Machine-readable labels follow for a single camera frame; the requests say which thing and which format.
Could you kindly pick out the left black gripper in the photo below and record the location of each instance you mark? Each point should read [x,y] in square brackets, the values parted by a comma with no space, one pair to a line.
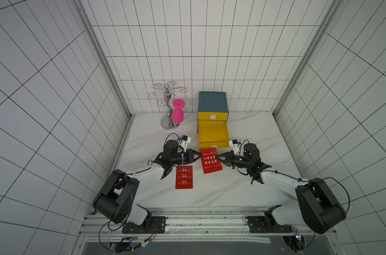
[190,153]

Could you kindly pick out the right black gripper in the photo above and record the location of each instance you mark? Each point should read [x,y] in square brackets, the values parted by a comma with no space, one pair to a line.
[230,158]

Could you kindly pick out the red postcard white text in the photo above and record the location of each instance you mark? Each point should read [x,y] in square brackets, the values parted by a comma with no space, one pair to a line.
[184,177]

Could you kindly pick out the yellow drawer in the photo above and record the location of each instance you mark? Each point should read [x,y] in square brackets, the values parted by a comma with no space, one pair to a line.
[213,134]
[213,116]

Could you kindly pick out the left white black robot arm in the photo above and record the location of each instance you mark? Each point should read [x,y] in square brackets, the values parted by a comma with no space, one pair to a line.
[116,200]

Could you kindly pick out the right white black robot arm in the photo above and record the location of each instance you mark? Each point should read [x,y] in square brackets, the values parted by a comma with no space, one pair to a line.
[313,203]

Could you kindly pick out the teal drawer cabinet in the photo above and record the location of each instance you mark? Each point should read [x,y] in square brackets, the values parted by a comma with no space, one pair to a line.
[213,101]

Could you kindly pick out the pink plastic goblet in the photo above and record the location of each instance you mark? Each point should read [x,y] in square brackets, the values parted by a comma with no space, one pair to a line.
[178,114]

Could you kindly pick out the silver metal cup stand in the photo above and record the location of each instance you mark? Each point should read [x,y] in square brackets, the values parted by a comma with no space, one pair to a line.
[163,100]

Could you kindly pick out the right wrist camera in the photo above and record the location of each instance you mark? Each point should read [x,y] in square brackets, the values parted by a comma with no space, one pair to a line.
[235,143]

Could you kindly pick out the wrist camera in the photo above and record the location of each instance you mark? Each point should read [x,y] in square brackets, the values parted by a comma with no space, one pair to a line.
[185,140]
[235,143]

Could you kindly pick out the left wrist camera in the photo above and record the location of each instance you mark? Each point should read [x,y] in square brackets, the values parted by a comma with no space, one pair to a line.
[185,140]

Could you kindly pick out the aluminium mounting rail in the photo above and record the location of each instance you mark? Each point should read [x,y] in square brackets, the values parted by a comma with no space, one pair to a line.
[188,224]

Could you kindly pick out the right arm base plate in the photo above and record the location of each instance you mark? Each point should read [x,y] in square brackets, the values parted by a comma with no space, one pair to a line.
[262,224]

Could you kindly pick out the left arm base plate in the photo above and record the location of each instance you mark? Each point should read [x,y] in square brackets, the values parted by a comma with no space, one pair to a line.
[152,224]

